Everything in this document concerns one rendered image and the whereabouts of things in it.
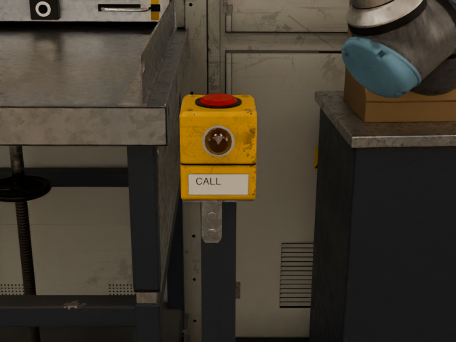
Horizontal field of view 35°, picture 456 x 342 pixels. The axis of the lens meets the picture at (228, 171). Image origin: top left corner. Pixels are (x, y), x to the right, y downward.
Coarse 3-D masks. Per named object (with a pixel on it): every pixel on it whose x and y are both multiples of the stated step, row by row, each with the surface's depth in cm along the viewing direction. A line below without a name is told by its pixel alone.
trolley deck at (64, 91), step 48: (0, 48) 137; (48, 48) 138; (96, 48) 138; (0, 96) 102; (48, 96) 102; (96, 96) 102; (0, 144) 98; (48, 144) 98; (96, 144) 98; (144, 144) 99
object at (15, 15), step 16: (0, 0) 156; (16, 0) 156; (64, 0) 157; (80, 0) 157; (96, 0) 157; (112, 0) 157; (128, 0) 157; (160, 0) 157; (0, 16) 158; (16, 16) 158; (64, 16) 158; (80, 16) 158; (96, 16) 158; (112, 16) 158; (128, 16) 158; (160, 16) 158
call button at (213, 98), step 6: (204, 96) 77; (210, 96) 77; (216, 96) 77; (222, 96) 77; (228, 96) 77; (204, 102) 76; (210, 102) 76; (216, 102) 75; (222, 102) 75; (228, 102) 76; (234, 102) 76
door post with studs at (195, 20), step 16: (176, 0) 159; (192, 0) 159; (176, 16) 160; (192, 16) 160; (192, 32) 161; (192, 48) 162; (192, 64) 164; (192, 80) 165; (192, 208) 175; (192, 224) 177; (192, 240) 178; (192, 256) 180; (192, 272) 181; (192, 336) 188
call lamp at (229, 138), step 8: (208, 128) 74; (216, 128) 74; (224, 128) 74; (208, 136) 73; (216, 136) 73; (224, 136) 73; (232, 136) 74; (208, 144) 73; (216, 144) 73; (224, 144) 73; (232, 144) 74; (208, 152) 75; (216, 152) 74; (224, 152) 74
